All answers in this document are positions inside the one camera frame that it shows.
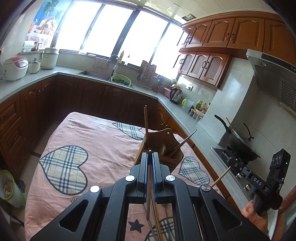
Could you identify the wooden utensil holder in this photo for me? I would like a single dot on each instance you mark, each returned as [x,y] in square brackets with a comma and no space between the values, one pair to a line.
[161,142]

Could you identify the gas stove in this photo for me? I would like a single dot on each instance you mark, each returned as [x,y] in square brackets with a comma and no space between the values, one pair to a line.
[246,179]

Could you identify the wooden chopstick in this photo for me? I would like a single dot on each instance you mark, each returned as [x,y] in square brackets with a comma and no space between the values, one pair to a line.
[221,176]

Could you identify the dish drying rack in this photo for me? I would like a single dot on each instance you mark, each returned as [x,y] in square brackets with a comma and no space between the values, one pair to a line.
[148,78]

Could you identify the pink tablecloth with hearts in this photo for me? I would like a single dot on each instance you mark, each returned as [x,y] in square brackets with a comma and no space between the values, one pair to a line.
[84,151]

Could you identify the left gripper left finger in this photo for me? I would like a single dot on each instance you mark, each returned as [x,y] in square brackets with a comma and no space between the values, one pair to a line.
[114,201]

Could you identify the tropical fruit poster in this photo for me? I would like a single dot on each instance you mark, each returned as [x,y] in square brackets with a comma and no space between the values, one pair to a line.
[44,25]

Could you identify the white slow cooker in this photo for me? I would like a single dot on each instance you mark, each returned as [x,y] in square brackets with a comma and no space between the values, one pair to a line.
[49,58]

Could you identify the chopstick in holder upright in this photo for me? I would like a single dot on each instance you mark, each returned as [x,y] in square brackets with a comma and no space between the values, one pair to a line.
[146,122]

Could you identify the black wok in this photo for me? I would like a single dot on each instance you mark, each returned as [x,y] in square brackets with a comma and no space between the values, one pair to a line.
[240,144]

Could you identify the sink faucet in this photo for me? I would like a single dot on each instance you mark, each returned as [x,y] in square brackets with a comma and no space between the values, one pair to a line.
[114,58]

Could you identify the right hand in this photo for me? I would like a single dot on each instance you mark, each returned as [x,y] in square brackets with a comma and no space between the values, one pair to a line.
[260,222]

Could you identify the chopstick on table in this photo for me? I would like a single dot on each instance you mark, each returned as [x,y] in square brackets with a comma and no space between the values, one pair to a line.
[156,220]

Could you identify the green bowl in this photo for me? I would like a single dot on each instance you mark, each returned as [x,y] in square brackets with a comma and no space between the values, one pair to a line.
[10,192]

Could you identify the dark chopstick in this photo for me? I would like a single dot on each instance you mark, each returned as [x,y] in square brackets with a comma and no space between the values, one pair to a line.
[149,182]

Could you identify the green colander basket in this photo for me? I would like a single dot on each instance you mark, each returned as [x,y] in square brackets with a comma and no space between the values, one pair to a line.
[121,79]

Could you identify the small white pot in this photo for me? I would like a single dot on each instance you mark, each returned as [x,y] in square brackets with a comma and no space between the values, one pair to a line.
[35,66]

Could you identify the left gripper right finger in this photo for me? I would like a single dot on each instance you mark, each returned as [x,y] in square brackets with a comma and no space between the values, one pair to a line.
[184,200]

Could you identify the range hood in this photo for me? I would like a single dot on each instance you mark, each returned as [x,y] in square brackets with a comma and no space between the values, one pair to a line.
[275,78]

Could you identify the electric kettle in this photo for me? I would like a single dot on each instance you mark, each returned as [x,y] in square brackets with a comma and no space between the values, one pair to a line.
[175,95]

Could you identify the chopstick in holder leaning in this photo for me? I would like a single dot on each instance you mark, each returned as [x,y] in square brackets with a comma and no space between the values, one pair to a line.
[175,149]

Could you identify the upper wooden cabinets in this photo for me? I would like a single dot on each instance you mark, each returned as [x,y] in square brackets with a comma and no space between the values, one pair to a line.
[208,44]

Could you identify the white red rice cooker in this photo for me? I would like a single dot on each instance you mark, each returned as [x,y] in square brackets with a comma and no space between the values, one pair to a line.
[15,68]

